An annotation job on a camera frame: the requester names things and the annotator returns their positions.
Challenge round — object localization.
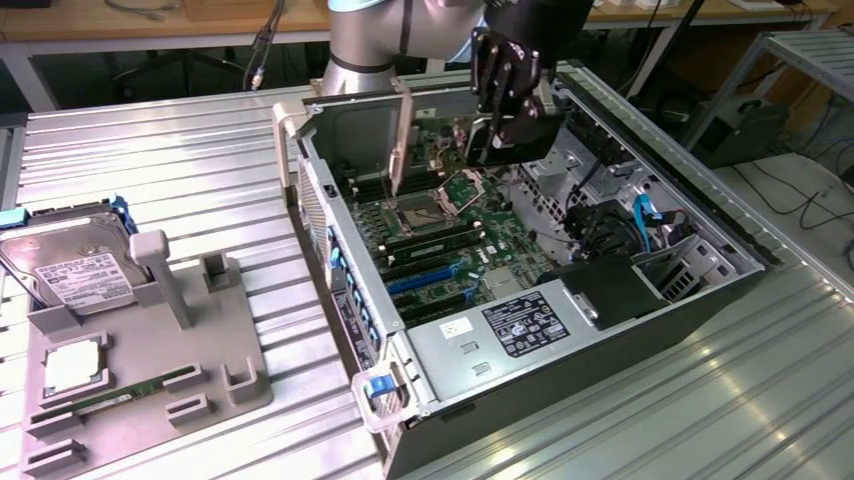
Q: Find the blue expansion slot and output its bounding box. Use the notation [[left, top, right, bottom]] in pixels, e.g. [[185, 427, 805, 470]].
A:
[[389, 264, 463, 297]]

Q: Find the CPU socket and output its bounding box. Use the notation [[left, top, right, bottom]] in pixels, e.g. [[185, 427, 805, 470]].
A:
[[393, 195, 450, 235]]

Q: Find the blue flat wire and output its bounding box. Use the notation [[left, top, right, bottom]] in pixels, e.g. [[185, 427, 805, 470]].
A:
[[630, 192, 661, 257]]

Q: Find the metal slatted side table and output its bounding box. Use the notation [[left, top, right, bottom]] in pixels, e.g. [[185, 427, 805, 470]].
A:
[[737, 29, 854, 151]]

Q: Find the silver hard disk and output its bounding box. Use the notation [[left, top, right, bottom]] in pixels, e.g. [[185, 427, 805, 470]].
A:
[[0, 209, 152, 317]]

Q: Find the silver chipset heatsink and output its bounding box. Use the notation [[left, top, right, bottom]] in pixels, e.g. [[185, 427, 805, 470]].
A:
[[483, 267, 530, 297]]

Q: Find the green RAM stick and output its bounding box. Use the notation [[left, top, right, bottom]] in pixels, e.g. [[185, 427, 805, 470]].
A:
[[32, 377, 168, 416]]

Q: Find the graphics card with metal bracket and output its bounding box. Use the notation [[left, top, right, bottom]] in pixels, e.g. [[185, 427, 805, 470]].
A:
[[386, 77, 563, 197]]

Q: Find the black box on floor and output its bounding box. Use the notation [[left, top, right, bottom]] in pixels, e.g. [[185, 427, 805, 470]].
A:
[[697, 97, 790, 169]]

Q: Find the thin locking lever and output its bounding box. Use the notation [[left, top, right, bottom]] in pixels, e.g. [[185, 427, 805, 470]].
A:
[[378, 164, 397, 209]]

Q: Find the hanging grey cable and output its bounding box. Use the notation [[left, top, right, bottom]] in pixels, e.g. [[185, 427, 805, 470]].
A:
[[249, 0, 290, 92]]

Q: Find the green motherboard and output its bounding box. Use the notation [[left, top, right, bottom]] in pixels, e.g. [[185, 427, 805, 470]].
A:
[[346, 117, 569, 326]]

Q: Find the black expansion slot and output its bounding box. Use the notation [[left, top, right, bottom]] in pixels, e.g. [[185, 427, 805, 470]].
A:
[[394, 291, 469, 312], [399, 302, 473, 324]]

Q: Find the black wire bundle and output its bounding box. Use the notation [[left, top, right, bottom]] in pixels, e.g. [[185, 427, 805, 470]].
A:
[[565, 199, 646, 264]]

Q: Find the silver CPU chip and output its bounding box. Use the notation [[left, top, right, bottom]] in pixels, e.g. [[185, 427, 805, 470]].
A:
[[43, 343, 107, 392]]

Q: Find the open black PC case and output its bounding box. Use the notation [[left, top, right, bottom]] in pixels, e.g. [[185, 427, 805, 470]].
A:
[[273, 59, 786, 479]]

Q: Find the silver perforated drive cage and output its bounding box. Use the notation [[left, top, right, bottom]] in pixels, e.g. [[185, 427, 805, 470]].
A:
[[511, 144, 642, 261]]

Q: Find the grey power supply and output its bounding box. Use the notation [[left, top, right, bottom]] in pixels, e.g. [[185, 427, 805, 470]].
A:
[[403, 277, 606, 402]]

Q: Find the grey parts rack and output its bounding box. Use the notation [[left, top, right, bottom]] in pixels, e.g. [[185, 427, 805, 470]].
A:
[[19, 229, 275, 479]]

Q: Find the silver disk bay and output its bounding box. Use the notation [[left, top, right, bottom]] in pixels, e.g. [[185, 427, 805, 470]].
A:
[[630, 233, 744, 304]]

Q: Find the black floor cable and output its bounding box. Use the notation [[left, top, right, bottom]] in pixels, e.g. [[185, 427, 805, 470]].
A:
[[733, 164, 854, 229]]

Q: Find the wooden desk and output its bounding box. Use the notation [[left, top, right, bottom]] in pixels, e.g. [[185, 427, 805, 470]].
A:
[[0, 0, 829, 44]]

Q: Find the installed RAM stick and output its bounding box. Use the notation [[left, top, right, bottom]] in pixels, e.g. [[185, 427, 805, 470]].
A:
[[385, 232, 486, 265]]

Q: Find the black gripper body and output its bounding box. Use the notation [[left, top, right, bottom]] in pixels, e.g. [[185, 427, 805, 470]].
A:
[[483, 0, 595, 81]]

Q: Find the metal socket cover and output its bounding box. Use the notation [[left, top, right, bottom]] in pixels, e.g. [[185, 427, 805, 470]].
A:
[[434, 168, 493, 216]]

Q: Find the blue disk caddy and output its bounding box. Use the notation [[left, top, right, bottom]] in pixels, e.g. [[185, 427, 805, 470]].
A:
[[0, 194, 142, 237]]

